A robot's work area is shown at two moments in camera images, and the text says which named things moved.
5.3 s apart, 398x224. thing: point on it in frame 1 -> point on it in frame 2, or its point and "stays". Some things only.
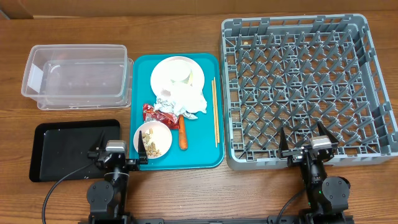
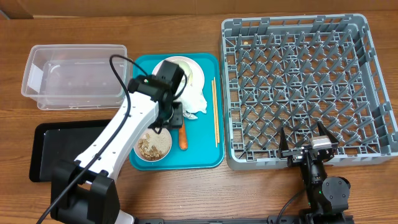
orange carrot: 183,140 stays
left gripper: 134,164 -> 177,120
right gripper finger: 323,130 stays
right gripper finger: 283,144 stays
